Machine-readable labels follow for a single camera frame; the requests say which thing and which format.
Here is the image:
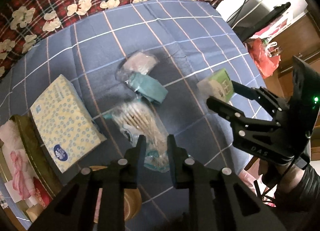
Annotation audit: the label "cotton swab bag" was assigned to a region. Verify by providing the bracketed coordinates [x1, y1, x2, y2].
[103, 99, 169, 173]

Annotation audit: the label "clear bag cotton pads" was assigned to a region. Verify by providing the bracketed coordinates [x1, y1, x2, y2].
[115, 51, 159, 81]

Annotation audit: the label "red embroidered pouch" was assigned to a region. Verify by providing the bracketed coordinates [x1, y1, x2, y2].
[33, 177, 52, 208]

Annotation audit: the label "pink white towel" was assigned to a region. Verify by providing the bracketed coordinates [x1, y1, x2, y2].
[10, 149, 36, 200]

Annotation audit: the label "tan sponge block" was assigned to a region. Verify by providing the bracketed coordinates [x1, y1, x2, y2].
[26, 204, 44, 222]

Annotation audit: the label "operator right hand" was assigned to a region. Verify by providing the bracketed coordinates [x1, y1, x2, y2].
[258, 159, 294, 188]

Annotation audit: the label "red plastic bag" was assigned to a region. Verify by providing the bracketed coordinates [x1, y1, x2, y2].
[247, 38, 280, 79]

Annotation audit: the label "pink gift bag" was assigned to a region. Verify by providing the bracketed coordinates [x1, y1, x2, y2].
[251, 12, 293, 39]

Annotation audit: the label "yellow dotted tissue box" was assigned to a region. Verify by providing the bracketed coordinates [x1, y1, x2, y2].
[30, 75, 106, 173]

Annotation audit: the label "wooden door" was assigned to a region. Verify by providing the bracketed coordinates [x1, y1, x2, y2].
[274, 13, 319, 70]

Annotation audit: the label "black monitor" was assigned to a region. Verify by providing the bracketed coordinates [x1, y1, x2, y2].
[233, 2, 291, 42]

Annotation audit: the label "blue checked tablecloth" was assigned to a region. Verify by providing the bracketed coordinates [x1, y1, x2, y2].
[1, 0, 264, 183]

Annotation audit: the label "gold metal tray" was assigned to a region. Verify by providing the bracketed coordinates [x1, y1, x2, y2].
[1, 115, 62, 222]

